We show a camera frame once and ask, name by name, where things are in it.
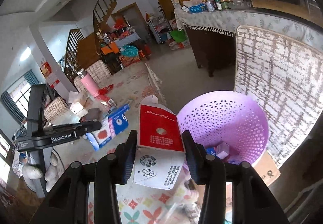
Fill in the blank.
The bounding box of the white tissue pack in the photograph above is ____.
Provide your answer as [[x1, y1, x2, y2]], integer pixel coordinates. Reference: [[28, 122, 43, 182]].
[[68, 91, 88, 114]]

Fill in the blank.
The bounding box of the dark wooden sideboard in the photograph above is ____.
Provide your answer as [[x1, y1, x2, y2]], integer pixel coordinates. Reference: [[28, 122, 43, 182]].
[[185, 27, 236, 77]]

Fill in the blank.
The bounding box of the chair with patterned cover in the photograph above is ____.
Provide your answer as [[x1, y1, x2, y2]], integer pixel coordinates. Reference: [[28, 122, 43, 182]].
[[234, 25, 322, 167]]

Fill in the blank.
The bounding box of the crumpled red wrapper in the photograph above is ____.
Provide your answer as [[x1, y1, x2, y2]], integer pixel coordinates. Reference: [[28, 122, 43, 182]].
[[98, 84, 114, 95]]

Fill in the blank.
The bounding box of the blue tissue box on sideboard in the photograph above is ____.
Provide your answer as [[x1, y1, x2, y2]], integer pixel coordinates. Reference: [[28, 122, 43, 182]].
[[189, 3, 208, 13]]

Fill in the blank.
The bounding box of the red and white carton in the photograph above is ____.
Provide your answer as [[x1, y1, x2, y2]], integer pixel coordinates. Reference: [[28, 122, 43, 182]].
[[133, 95, 186, 190]]

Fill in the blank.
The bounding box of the pink thermos bottle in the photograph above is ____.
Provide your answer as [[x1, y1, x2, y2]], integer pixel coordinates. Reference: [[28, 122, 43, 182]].
[[79, 70, 100, 97]]

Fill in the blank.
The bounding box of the purple plastic waste basket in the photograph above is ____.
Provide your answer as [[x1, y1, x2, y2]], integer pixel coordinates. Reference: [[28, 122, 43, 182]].
[[177, 90, 269, 166]]

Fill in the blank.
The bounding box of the green plastic basket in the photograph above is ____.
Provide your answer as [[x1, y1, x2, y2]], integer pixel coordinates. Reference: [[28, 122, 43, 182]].
[[170, 30, 187, 43]]

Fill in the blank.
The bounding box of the white gloved left hand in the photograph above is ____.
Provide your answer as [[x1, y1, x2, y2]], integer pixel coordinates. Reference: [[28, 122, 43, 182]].
[[21, 149, 59, 192]]

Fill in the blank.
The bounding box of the cardboard box under basket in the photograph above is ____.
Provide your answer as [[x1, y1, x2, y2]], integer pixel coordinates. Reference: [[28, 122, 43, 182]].
[[253, 151, 281, 186]]

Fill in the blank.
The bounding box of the blue and white box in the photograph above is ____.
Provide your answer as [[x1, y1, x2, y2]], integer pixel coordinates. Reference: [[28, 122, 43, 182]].
[[85, 104, 130, 151]]

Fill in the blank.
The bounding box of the patterned tablecloth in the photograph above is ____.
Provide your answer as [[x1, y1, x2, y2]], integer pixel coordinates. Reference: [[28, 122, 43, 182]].
[[50, 62, 203, 224]]

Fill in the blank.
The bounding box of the wooden staircase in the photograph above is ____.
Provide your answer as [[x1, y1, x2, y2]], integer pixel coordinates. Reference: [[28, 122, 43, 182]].
[[64, 0, 117, 82]]

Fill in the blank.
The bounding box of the far chair patterned cover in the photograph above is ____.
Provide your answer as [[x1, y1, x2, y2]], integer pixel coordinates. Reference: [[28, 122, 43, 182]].
[[73, 60, 112, 93]]

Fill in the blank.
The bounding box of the patterned sideboard cloth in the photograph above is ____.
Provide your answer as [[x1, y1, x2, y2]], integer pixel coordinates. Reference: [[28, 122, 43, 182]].
[[174, 8, 322, 51]]

